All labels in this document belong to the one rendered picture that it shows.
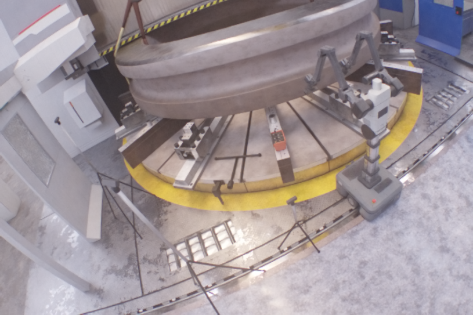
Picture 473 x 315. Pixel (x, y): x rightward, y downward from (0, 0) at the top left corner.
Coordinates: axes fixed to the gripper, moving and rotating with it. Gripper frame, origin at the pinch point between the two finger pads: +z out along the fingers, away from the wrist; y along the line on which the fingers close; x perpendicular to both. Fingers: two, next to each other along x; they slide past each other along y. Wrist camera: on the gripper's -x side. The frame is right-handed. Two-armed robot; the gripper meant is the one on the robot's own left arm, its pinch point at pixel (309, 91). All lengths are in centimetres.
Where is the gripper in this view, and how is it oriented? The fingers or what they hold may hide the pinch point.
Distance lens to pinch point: 258.6
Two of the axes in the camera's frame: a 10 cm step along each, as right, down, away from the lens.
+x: 4.9, 8.4, -2.5
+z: 0.2, 2.7, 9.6
